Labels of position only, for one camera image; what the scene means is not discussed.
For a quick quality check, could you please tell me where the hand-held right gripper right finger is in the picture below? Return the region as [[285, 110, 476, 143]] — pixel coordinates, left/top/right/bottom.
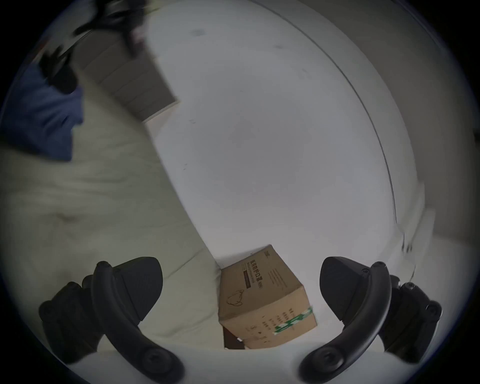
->
[[298, 256, 443, 384]]

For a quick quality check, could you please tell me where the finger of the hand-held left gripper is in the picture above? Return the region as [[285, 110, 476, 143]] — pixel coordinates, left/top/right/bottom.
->
[[72, 0, 151, 58], [38, 47, 81, 95]]

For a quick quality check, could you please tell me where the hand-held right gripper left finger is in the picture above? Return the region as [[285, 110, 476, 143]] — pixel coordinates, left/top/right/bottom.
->
[[38, 257, 185, 384]]

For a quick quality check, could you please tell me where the dark blue shirt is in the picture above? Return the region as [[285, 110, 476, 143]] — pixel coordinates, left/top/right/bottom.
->
[[0, 62, 85, 163]]

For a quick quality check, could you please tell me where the grey padded headboard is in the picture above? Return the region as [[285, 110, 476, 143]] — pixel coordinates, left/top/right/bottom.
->
[[79, 35, 180, 122]]

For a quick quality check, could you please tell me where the brown cardboard carton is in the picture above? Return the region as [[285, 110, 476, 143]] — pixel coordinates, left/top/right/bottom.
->
[[218, 245, 318, 350]]

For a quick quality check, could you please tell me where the bed with pale sheet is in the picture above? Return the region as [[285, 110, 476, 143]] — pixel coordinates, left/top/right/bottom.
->
[[0, 73, 226, 355]]

